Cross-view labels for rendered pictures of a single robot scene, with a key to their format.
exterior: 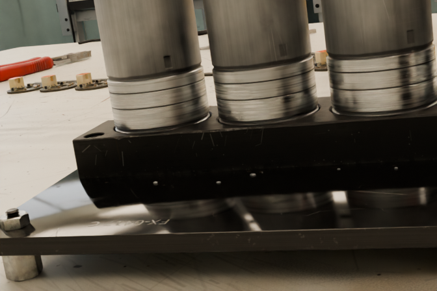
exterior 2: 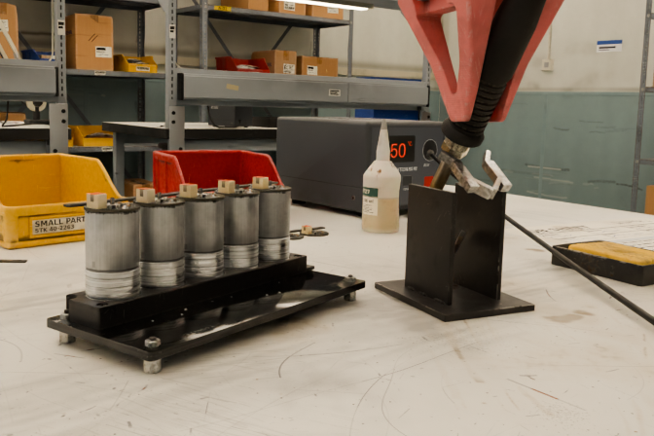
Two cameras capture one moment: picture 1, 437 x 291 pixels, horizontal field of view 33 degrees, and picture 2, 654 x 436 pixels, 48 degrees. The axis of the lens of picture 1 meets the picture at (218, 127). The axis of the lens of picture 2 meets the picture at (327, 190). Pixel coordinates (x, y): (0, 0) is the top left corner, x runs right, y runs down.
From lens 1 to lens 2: 0.31 m
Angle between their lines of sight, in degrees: 72
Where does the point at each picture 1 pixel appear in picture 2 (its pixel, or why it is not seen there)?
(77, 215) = (166, 336)
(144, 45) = (134, 252)
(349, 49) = (207, 249)
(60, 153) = not seen: outside the picture
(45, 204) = (130, 339)
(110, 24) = (120, 241)
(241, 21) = (175, 238)
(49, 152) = not seen: outside the picture
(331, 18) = (199, 236)
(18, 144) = not seen: outside the picture
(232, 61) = (168, 257)
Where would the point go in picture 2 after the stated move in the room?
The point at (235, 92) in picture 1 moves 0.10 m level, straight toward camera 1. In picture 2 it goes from (167, 272) to (368, 295)
